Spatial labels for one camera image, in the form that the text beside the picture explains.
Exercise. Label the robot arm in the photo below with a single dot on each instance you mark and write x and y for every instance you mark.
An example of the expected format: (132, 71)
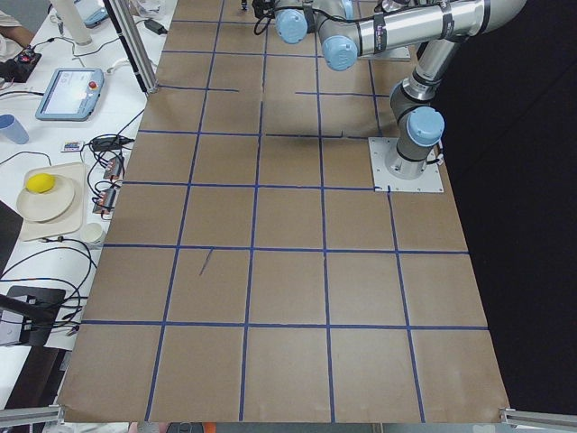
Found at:
(441, 25)

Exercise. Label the white paper cup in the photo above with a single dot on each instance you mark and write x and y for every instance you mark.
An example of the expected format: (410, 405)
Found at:
(92, 234)

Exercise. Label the black power adapter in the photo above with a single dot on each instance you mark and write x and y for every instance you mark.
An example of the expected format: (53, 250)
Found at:
(155, 27)

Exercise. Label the beige plate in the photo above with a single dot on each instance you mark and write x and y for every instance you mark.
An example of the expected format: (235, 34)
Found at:
(43, 207)

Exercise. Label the teach pendant tablet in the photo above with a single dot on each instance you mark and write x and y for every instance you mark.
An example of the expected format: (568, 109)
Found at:
(71, 95)

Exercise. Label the yellow lemon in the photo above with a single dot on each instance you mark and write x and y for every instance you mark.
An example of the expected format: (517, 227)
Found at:
(40, 183)

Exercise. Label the beige tray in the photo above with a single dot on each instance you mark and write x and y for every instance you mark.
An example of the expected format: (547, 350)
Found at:
(69, 221)

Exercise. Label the blue plastic cup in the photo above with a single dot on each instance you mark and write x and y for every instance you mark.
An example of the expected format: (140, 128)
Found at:
(12, 129)

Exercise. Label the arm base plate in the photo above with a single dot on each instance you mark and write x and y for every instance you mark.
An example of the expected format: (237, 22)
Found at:
(397, 54)
(392, 173)

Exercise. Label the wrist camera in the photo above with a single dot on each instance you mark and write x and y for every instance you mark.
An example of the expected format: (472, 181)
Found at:
(262, 6)

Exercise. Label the aluminium frame post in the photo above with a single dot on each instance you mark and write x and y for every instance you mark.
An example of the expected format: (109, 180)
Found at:
(131, 40)

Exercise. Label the black camera stand base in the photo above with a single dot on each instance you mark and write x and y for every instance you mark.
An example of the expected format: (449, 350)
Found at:
(28, 315)

